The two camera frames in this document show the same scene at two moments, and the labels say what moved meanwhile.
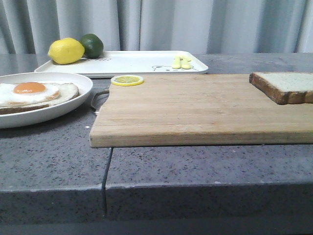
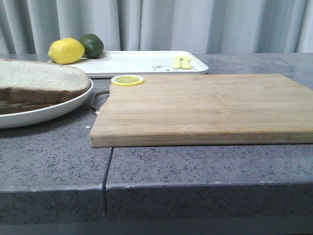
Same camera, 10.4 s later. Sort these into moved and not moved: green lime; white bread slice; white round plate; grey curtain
Moved: white bread slice
Not moved: green lime; white round plate; grey curtain
